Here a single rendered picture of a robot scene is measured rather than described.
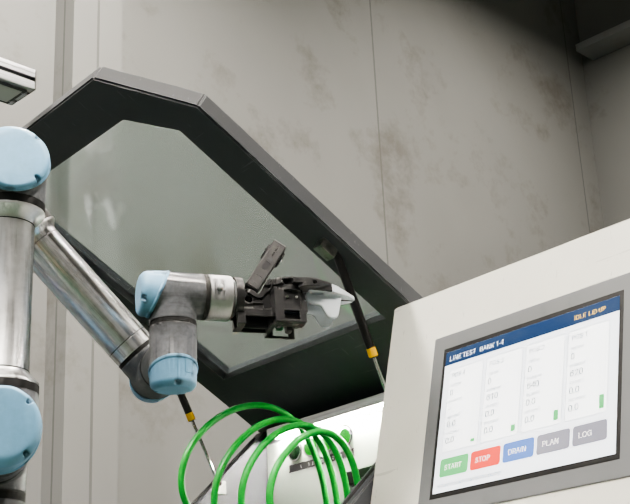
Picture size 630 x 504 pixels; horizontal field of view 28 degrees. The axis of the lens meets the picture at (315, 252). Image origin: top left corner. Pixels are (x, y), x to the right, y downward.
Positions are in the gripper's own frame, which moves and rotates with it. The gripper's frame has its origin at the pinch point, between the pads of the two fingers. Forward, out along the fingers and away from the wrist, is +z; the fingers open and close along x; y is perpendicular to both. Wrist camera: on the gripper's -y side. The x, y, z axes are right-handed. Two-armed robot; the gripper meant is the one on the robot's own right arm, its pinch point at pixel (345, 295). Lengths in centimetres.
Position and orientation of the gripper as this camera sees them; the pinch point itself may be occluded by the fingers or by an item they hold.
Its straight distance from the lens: 211.5
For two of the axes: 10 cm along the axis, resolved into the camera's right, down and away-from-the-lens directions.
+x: 3.1, -4.7, -8.3
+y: 0.8, 8.8, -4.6
